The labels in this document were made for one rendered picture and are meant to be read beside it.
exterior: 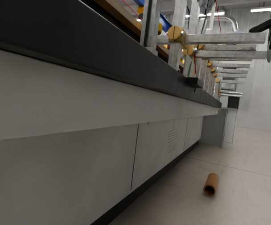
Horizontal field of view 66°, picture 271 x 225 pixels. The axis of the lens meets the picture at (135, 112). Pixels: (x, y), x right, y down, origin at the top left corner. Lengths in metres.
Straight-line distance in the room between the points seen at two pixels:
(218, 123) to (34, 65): 3.52
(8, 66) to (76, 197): 0.57
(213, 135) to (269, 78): 6.60
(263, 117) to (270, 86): 1.26
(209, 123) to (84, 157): 3.14
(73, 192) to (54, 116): 0.46
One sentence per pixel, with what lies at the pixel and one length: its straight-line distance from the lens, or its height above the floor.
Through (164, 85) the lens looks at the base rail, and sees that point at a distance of 0.61.
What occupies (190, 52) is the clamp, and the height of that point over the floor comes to 0.84.
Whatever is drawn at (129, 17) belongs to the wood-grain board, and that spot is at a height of 0.88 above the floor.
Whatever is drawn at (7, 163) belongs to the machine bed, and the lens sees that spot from 0.55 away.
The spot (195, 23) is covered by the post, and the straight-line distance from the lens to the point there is 1.11.
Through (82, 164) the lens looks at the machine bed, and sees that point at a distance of 0.74.
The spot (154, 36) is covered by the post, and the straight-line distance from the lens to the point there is 0.59.
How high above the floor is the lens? 0.58
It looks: 3 degrees down
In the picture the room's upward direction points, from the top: 7 degrees clockwise
